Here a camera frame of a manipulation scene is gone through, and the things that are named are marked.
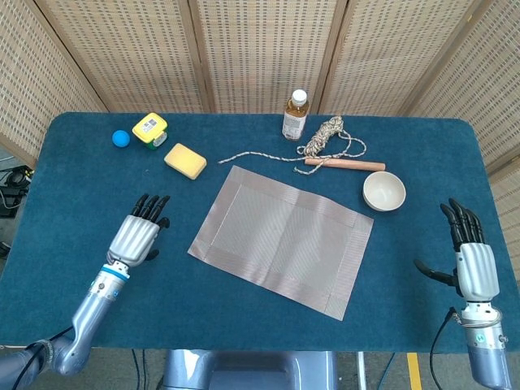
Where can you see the cream round bowl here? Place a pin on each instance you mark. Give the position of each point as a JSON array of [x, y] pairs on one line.
[[384, 191]]

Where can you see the yellow floor tape strip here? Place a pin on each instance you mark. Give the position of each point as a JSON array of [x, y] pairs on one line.
[[413, 371]]

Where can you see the wooden dowel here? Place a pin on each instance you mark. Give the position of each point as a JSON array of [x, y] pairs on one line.
[[357, 165]]

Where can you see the green container with yellow lid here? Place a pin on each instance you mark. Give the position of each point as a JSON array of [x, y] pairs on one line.
[[149, 128]]

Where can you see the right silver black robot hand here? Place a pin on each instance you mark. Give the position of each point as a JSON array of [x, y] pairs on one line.
[[477, 270]]

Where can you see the yellow sponge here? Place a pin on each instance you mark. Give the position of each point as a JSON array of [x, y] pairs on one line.
[[185, 161]]

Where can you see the blue-grey robot torso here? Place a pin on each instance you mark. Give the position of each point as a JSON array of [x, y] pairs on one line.
[[243, 373]]

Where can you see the woven bamboo folding screen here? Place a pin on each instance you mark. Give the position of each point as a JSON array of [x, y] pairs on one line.
[[264, 53]]

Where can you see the white table leg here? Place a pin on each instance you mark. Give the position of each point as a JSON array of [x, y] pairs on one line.
[[361, 371]]

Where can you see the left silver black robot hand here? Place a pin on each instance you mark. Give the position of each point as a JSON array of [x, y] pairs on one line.
[[134, 239]]

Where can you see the grey woven placemat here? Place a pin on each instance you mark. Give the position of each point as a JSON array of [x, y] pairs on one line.
[[280, 243]]

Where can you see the tea bottle with white cap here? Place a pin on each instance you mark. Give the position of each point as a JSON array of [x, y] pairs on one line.
[[295, 122]]

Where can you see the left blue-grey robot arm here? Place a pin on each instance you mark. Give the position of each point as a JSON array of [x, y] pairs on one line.
[[89, 308]]

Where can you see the small blue ball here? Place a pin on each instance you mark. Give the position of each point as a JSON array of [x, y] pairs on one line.
[[121, 138]]

